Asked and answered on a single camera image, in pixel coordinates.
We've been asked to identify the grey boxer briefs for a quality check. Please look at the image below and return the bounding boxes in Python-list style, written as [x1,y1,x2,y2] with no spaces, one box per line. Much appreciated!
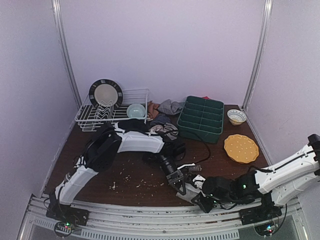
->
[175,183,205,203]

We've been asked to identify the green compartment tray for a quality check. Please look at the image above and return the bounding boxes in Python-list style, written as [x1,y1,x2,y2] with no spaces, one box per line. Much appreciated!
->
[177,95,224,144]

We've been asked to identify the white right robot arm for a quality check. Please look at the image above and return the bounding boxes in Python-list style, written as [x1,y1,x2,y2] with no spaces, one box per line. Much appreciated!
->
[190,134,320,225]

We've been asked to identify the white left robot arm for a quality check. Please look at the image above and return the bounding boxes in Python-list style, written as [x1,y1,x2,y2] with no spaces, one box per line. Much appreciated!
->
[45,122,187,232]

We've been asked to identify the beige striped underwear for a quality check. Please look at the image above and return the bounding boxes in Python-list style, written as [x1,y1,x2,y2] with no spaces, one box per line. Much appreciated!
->
[149,123,179,141]

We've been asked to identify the blue striped underwear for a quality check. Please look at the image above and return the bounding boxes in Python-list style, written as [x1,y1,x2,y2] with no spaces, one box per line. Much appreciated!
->
[149,113,172,127]

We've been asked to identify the grey crumpled underwear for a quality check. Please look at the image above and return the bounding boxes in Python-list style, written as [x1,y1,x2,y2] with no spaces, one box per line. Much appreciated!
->
[157,99,184,116]

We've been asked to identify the brown crumpled underwear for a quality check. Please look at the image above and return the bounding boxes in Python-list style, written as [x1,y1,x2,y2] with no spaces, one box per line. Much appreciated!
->
[147,101,160,120]

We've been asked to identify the yellow plate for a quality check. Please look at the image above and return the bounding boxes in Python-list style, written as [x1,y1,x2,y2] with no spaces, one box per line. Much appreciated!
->
[223,134,260,164]

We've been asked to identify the patterned white bowl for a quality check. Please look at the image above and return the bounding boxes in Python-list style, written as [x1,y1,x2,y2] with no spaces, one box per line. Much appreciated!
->
[227,109,247,126]

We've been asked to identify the light blue bowl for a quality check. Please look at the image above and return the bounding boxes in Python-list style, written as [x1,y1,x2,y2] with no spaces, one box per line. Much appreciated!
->
[126,103,146,118]

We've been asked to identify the black rimmed plate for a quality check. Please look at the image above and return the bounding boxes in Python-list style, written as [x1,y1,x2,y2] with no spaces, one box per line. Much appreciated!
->
[88,79,124,110]

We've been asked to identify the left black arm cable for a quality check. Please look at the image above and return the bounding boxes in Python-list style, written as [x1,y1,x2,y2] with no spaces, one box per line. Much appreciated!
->
[159,129,211,173]

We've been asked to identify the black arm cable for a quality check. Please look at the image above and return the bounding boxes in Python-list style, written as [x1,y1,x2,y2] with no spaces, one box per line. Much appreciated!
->
[246,149,320,176]
[159,129,211,173]

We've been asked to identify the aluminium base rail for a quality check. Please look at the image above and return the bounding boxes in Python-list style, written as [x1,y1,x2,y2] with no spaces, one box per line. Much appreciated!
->
[17,197,312,240]

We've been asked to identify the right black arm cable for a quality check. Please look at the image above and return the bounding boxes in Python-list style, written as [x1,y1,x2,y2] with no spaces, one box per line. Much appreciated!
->
[246,149,320,176]

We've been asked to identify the white wire dish rack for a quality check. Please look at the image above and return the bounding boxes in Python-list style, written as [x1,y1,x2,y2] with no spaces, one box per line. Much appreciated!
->
[74,88,150,132]

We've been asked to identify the right aluminium frame post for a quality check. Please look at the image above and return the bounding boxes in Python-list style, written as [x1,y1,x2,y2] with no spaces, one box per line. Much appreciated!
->
[242,0,274,112]

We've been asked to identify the aluminium frame post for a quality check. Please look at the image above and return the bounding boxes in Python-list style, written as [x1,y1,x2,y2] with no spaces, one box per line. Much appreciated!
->
[242,0,274,112]
[51,0,82,108]

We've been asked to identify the left aluminium frame post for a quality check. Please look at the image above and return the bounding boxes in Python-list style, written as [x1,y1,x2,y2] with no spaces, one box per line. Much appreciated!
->
[51,0,82,108]

